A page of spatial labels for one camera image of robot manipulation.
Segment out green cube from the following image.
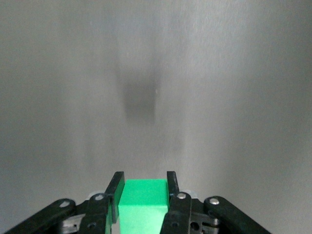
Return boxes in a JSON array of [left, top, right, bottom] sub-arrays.
[[104, 179, 170, 234]]

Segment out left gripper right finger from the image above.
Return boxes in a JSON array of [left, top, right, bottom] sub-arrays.
[[159, 171, 271, 234]]

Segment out dark grey table mat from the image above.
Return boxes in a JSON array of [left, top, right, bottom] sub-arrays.
[[0, 0, 312, 234]]

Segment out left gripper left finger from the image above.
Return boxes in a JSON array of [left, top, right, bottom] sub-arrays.
[[4, 171, 125, 234]]

